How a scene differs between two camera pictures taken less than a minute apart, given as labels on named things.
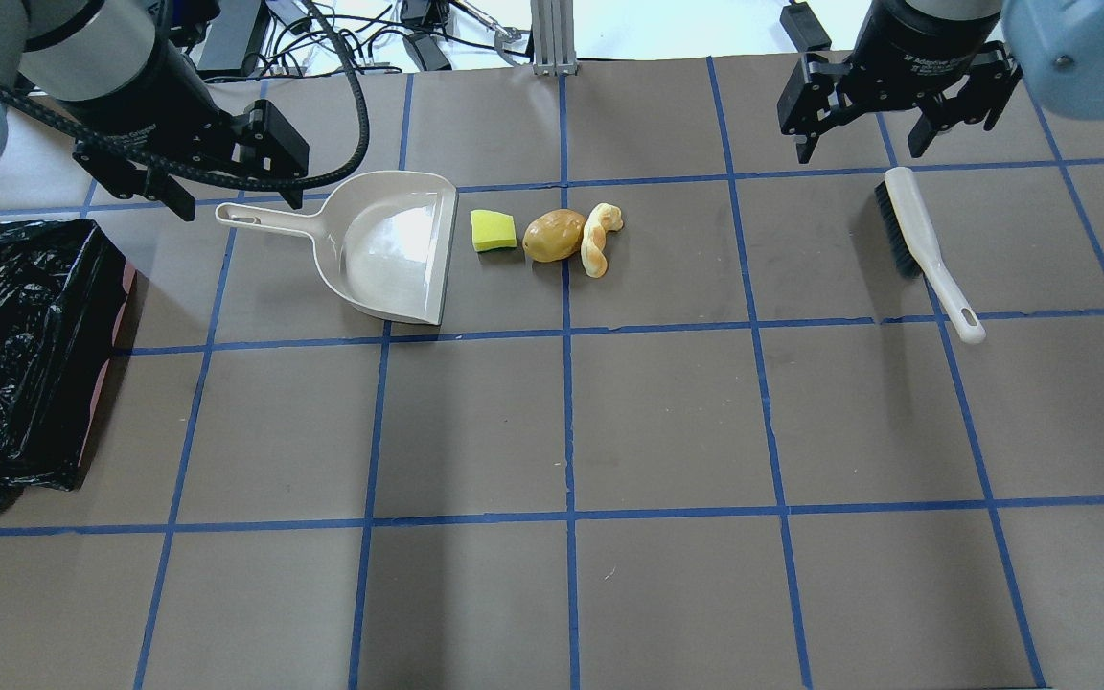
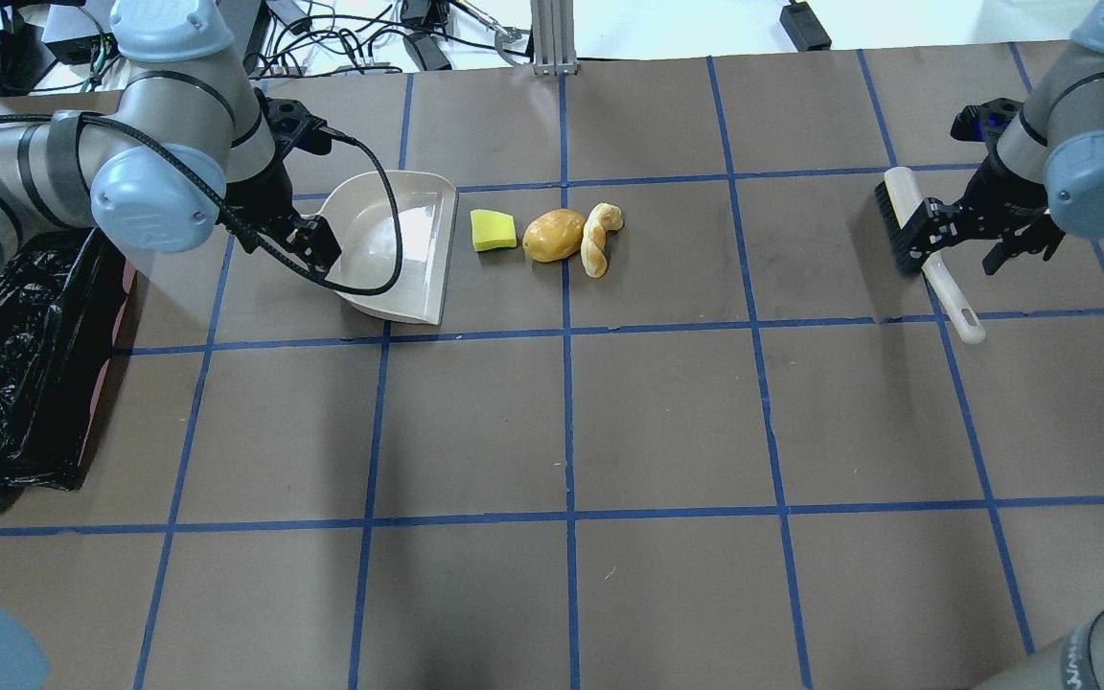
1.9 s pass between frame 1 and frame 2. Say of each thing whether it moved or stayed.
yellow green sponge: stayed
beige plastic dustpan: stayed
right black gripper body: moved
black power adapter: stayed
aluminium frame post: stayed
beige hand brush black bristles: stayed
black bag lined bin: stayed
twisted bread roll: stayed
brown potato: stayed
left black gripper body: moved
